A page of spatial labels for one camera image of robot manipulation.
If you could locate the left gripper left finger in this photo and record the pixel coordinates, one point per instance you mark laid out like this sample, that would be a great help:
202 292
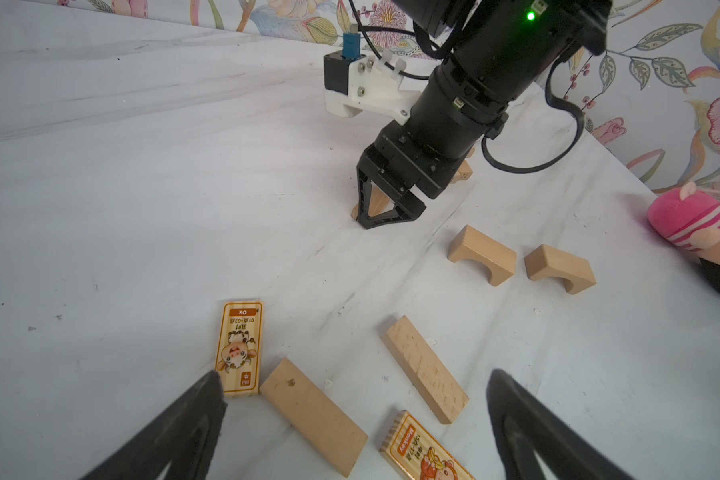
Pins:
178 444

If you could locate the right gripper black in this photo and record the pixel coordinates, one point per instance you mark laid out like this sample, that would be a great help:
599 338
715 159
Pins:
456 107

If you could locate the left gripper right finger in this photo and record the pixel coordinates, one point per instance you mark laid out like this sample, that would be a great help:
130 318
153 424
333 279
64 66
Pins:
527 434

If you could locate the plain wood block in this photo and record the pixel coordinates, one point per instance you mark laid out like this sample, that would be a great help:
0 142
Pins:
464 171
330 431
433 381
378 202

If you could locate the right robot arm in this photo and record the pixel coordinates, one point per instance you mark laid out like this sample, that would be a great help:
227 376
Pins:
489 53

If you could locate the arched wood block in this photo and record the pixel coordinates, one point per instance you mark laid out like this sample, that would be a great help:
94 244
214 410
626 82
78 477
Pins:
471 244
546 262

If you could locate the printed wood block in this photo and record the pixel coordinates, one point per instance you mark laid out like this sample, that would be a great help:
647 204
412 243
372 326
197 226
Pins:
237 360
415 454

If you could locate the plain flat wood block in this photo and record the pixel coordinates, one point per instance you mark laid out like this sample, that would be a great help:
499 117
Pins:
433 381
330 431

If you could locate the pink plush toy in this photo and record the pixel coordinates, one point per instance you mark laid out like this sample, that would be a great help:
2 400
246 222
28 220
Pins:
688 217

